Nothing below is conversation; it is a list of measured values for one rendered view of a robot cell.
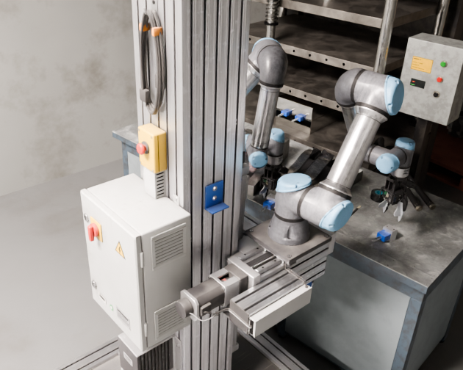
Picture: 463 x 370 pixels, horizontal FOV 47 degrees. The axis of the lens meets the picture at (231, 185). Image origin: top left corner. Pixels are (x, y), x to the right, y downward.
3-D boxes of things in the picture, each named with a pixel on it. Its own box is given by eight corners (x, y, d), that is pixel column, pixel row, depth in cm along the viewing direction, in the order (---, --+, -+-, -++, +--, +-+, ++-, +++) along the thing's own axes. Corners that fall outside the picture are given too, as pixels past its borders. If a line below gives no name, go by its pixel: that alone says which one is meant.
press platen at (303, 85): (367, 120, 300) (369, 112, 298) (224, 73, 363) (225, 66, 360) (425, 90, 348) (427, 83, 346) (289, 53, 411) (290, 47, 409)
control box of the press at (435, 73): (403, 288, 328) (464, 51, 255) (360, 266, 345) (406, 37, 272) (419, 271, 342) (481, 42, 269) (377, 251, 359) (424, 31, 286)
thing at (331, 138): (367, 174, 301) (368, 164, 298) (203, 109, 375) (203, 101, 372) (431, 132, 356) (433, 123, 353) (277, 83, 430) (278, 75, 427)
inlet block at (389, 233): (375, 249, 226) (377, 238, 224) (366, 243, 230) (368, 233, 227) (395, 239, 233) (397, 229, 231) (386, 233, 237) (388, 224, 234)
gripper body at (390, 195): (378, 199, 223) (383, 173, 217) (391, 193, 227) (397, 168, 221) (392, 207, 217) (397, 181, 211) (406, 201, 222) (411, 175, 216)
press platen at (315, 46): (375, 77, 288) (377, 68, 285) (225, 37, 350) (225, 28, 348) (433, 52, 336) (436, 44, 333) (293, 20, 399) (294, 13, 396)
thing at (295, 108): (309, 134, 330) (312, 108, 322) (275, 122, 346) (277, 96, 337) (352, 113, 363) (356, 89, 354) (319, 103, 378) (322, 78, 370)
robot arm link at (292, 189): (287, 197, 195) (291, 164, 188) (318, 211, 187) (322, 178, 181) (267, 210, 187) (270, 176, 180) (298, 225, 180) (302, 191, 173)
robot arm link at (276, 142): (264, 127, 234) (284, 127, 235) (262, 149, 240) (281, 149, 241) (267, 134, 228) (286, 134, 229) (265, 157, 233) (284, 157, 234)
